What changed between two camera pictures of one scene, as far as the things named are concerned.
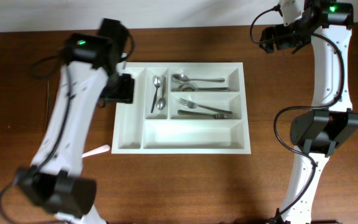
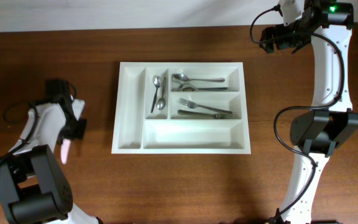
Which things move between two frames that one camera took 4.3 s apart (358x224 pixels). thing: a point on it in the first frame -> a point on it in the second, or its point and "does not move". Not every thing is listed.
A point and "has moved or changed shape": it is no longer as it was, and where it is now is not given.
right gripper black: x=282 y=42 does not move
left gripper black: x=127 y=91 -> x=79 y=132
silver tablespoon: x=189 y=87 does not move
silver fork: x=191 y=104 does not move
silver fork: x=216 y=116 does not move
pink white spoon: x=100 y=149 has moved or changed shape
